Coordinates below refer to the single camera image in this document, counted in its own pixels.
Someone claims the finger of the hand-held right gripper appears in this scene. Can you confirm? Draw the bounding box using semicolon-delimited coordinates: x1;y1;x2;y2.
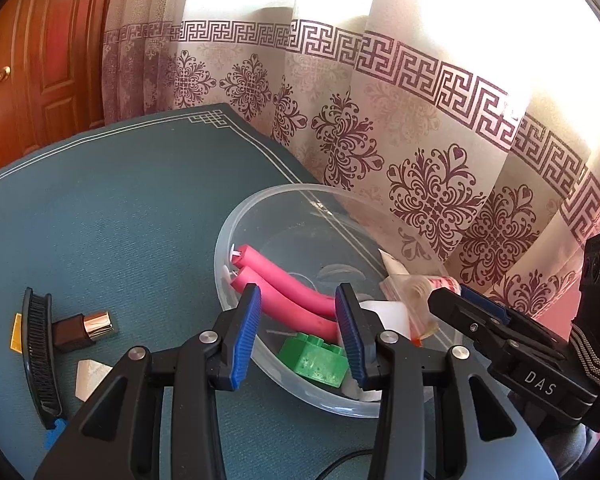
459;283;512;327
427;287;507;357

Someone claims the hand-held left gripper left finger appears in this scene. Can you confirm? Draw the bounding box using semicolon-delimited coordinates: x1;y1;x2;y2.
32;282;263;480

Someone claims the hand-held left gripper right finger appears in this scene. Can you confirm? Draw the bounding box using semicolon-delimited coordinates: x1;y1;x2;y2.
334;282;519;480

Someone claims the white roll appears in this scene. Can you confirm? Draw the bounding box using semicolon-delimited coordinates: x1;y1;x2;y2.
380;272;461;346

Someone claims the green toy block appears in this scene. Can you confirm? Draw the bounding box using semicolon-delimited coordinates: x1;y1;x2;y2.
280;332;351;388

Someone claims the white sponge grey stripe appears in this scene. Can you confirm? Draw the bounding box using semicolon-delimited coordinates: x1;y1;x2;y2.
342;299;412;404

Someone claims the pink foam tube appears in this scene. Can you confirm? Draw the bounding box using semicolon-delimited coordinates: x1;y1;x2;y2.
228;244;342;343

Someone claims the clear plastic bowl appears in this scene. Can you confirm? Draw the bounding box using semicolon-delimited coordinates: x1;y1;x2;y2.
214;184;466;418

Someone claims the brown bottle gold cap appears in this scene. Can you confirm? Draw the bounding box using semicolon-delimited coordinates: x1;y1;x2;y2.
51;310;118;353

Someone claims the black comb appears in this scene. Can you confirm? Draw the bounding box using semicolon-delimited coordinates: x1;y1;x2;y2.
20;286;63;431

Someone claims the blue toy block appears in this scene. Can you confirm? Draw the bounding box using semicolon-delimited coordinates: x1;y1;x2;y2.
44;417;69;449

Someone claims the yellow toy block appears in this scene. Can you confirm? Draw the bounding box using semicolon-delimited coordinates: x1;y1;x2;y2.
10;312;26;356

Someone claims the teal cloth-covered desktop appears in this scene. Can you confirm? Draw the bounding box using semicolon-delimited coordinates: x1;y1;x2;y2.
0;104;551;480

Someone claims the patterned curtain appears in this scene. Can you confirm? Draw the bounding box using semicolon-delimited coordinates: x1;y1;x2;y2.
102;0;600;323

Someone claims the wooden door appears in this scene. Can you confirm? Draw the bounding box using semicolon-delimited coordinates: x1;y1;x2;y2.
0;0;121;171

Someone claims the black cable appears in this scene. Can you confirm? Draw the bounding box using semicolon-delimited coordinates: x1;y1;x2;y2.
314;451;382;480

